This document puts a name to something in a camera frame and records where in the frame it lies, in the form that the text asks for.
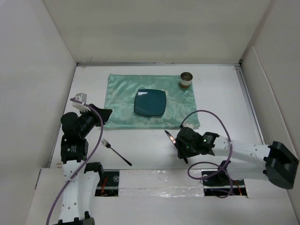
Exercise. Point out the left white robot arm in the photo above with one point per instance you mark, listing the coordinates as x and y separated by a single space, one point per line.
81 177

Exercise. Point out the teal square plate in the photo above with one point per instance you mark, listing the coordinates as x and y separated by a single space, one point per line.
150 102

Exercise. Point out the black table knife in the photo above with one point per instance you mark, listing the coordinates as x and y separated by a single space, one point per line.
172 139

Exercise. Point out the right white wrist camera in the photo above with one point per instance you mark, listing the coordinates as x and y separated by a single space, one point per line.
188 126

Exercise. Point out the black fork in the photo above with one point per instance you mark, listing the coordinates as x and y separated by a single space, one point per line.
108 145

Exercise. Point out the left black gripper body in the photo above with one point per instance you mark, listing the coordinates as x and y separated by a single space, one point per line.
88 120

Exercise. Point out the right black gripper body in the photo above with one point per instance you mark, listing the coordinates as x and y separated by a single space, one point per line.
188 151

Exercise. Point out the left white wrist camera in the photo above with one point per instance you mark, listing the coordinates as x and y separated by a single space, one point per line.
79 101

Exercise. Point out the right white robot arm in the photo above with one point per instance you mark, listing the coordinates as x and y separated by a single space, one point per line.
275 162

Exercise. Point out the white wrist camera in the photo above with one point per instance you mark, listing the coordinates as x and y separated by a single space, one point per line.
79 101
188 126

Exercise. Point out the steel cup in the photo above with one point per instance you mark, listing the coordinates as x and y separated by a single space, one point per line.
186 80

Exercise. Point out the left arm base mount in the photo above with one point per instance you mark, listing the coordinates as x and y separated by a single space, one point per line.
108 185

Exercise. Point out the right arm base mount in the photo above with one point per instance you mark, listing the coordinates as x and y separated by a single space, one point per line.
219 186

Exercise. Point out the green patterned placemat cloth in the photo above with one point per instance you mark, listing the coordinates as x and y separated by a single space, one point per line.
120 97

